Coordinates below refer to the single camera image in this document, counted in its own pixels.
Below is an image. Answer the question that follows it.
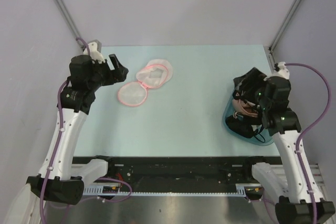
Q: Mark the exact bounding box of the white slotted cable duct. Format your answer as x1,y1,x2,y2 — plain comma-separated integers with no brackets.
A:
83,183,262,197

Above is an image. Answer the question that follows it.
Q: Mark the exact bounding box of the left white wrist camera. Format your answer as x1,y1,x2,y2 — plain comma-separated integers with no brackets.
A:
83,40,105,64

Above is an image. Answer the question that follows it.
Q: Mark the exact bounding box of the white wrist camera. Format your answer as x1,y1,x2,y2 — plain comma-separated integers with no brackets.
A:
264,62,290,81
83,40,105,64

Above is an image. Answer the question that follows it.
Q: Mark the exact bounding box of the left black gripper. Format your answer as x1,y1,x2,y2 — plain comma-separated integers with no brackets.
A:
88,54,128,91

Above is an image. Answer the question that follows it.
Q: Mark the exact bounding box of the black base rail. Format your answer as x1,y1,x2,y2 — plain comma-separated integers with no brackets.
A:
72,156,283,193

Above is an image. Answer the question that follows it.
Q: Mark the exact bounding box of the white mesh laundry bag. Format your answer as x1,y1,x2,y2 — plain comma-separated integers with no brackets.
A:
117,59,173,107

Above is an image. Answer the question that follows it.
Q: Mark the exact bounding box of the blue translucent plastic basin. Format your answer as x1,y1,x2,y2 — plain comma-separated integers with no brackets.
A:
222,90,274,146

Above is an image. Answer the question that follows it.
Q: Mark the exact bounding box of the black bra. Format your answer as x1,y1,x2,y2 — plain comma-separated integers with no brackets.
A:
233,67,267,100

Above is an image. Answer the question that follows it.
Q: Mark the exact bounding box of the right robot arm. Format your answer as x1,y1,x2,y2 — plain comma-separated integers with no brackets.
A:
242,76,335,223

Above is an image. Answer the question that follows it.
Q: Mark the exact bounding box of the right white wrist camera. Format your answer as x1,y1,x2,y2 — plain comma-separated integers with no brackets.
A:
264,62,290,81

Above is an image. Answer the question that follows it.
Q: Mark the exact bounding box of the pink lace bra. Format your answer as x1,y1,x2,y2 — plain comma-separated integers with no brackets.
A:
232,91,258,119

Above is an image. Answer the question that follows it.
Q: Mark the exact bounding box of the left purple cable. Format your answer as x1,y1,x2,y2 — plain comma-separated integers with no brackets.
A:
39,37,132,224

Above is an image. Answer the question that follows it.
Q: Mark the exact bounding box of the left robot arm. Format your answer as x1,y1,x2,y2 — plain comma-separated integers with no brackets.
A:
27,54,129,205

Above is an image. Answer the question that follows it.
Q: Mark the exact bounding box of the purple cable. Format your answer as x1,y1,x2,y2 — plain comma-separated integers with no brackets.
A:
262,62,331,224
39,37,132,224

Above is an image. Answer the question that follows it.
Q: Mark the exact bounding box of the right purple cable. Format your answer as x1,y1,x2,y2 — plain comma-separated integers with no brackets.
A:
262,62,331,224

